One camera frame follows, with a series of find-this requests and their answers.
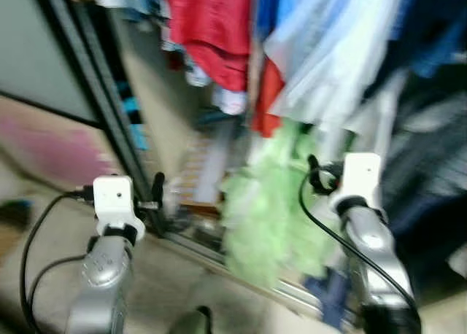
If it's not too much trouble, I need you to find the wooden slatted crate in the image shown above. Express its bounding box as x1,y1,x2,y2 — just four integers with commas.
175,133,227,207

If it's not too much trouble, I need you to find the light green fluffy garment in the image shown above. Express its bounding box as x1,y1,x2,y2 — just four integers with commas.
219,119,344,287

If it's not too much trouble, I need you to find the orange red hanging garment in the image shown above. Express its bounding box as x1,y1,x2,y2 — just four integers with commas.
252,57,287,138

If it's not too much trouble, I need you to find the small white garment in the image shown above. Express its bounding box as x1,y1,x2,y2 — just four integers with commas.
212,85,249,116

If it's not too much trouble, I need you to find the dark grey hanging garment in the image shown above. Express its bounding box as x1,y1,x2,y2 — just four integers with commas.
379,93,467,225

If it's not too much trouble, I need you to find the pale blue hanging garment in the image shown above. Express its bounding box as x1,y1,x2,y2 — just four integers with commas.
263,0,408,127

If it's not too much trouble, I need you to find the grey left robot leg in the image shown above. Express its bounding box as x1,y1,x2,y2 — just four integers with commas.
166,305,214,334

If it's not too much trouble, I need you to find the bright blue hanging garment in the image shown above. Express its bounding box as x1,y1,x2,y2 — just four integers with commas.
254,0,282,43

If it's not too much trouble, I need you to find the dark navy hanging garment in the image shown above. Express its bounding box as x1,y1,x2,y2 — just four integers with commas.
365,0,467,101

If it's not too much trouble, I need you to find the grey black-framed wardrobe door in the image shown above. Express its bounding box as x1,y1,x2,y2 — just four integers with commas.
0,0,158,203

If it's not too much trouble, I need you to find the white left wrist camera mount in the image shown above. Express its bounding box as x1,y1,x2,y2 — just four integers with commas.
93,175,146,240

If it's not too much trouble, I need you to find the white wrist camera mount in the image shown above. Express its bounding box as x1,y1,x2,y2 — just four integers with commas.
328,152,383,212
93,175,146,240

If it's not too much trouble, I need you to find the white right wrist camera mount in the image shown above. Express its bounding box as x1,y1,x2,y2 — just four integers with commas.
328,152,383,212

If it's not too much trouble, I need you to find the metal wardrobe floor rail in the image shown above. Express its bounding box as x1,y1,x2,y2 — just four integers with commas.
157,223,323,314

